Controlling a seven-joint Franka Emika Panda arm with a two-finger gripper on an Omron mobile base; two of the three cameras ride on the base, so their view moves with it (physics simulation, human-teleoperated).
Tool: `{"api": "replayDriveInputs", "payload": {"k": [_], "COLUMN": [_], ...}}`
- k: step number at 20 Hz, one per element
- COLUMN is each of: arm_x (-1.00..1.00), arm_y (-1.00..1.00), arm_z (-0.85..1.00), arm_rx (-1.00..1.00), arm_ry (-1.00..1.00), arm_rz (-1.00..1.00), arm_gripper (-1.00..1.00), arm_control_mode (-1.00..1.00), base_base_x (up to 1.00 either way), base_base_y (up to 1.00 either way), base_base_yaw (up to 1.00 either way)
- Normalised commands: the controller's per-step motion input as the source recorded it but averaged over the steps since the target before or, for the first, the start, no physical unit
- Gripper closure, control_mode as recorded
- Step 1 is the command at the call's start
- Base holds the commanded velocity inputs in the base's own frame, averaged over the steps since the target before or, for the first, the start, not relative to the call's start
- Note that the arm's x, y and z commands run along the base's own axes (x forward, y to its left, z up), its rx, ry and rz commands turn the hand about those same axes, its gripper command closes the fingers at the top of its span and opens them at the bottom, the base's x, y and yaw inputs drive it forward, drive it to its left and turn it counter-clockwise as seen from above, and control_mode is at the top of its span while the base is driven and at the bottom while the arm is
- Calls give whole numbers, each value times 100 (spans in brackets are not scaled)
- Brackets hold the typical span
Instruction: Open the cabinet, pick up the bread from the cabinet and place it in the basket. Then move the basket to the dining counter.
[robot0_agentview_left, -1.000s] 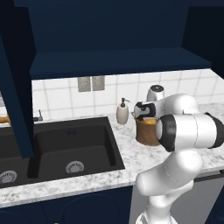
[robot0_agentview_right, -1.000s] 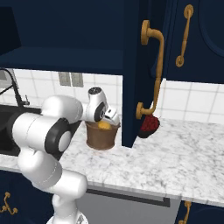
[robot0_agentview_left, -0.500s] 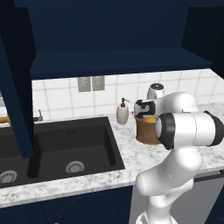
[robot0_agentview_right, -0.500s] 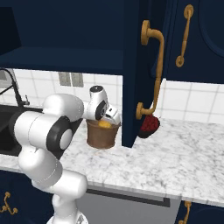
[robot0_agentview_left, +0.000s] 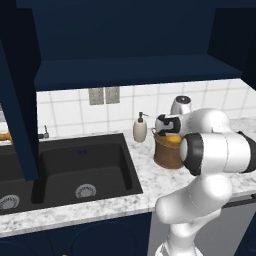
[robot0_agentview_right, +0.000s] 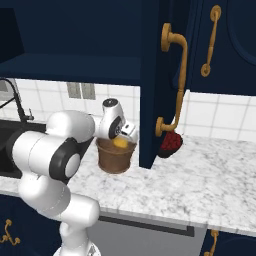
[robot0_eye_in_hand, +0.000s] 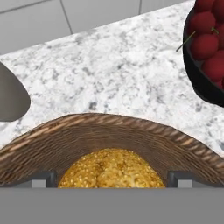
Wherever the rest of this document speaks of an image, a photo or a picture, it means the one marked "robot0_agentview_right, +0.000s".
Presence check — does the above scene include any navy wall cabinet body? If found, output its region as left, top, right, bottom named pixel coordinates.
left=0, top=0, right=143, bottom=87

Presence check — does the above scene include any grey wall outlet plate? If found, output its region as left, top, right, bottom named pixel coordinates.
left=81, top=82, right=97, bottom=101
left=66, top=82, right=83, bottom=100

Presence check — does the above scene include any navy closed cabinet door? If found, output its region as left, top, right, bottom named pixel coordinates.
left=185, top=0, right=256, bottom=98

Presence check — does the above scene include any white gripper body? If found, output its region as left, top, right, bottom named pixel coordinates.
left=115, top=130, right=139, bottom=145

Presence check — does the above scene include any black dishwasher handle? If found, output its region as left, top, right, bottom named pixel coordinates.
left=98, top=215, right=196, bottom=238

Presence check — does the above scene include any navy open cabinet door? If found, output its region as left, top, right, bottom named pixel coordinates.
left=139, top=0, right=202, bottom=170

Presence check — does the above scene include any brown woven basket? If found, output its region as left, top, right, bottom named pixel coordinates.
left=95, top=136, right=138, bottom=175

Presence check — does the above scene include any dark bowl of red berries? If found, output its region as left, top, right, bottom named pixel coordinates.
left=157, top=130, right=184, bottom=159

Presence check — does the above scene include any navy base cabinet door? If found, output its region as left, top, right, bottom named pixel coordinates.
left=198, top=228, right=256, bottom=256
left=0, top=192, right=64, bottom=256

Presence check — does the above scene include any grey dishwasher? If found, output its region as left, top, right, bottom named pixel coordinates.
left=85, top=214, right=208, bottom=256

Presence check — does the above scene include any gold straight door handle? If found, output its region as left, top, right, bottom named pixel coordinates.
left=200, top=4, right=222, bottom=78

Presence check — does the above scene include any black tap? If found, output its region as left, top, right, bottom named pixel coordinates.
left=0, top=77, right=35, bottom=123

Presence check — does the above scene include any yellow bread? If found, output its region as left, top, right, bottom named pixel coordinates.
left=112, top=137, right=129, bottom=149

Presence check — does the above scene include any gold curved door handle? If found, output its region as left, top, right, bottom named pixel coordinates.
left=154, top=22, right=189, bottom=138

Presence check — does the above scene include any gold ornate cabinet handle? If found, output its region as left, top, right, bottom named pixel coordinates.
left=0, top=218, right=21, bottom=247
left=203, top=229, right=220, bottom=256

